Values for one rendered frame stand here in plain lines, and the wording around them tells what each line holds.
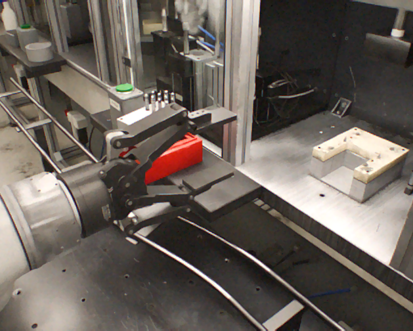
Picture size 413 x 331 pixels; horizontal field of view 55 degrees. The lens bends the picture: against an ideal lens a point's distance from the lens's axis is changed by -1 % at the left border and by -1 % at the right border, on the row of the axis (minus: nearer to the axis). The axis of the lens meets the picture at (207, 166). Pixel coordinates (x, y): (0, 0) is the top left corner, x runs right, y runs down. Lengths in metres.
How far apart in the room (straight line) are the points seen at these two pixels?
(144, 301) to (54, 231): 0.53
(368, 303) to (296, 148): 0.40
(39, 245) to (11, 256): 0.03
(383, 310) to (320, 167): 0.38
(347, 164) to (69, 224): 0.65
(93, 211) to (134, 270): 0.56
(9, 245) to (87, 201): 0.08
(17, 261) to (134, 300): 0.54
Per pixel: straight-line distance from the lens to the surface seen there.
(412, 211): 0.65
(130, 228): 0.49
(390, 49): 0.79
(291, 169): 0.89
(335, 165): 0.89
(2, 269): 0.41
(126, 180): 0.44
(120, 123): 0.86
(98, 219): 0.43
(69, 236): 0.42
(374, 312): 1.06
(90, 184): 0.42
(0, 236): 0.40
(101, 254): 1.03
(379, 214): 0.82
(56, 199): 0.41
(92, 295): 0.95
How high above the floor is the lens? 1.39
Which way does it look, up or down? 33 degrees down
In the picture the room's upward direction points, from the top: straight up
